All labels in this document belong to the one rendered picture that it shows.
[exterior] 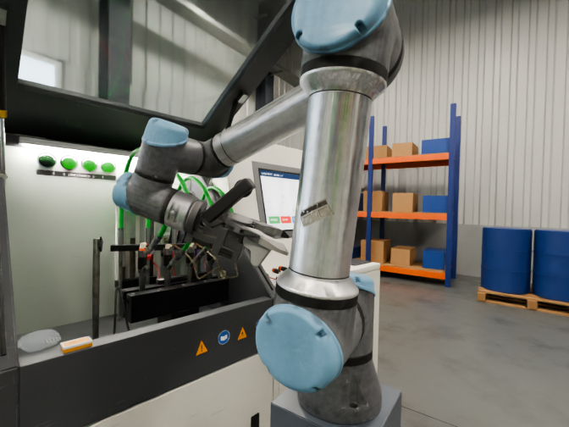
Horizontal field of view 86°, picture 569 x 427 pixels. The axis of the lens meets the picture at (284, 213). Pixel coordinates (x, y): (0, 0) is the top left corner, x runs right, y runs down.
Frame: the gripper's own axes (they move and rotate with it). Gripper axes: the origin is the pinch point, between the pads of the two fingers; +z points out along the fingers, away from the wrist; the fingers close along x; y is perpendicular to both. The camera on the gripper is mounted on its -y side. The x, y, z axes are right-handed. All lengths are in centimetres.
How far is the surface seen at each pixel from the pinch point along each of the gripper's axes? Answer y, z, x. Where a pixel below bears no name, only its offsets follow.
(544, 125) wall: -250, 378, -498
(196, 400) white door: 51, -7, -13
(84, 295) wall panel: 53, -58, -42
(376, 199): -28, 164, -526
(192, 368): 42.8, -10.7, -12.7
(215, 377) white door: 46.5, -4.3, -17.2
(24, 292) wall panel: 52, -70, -30
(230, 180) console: -2, -27, -63
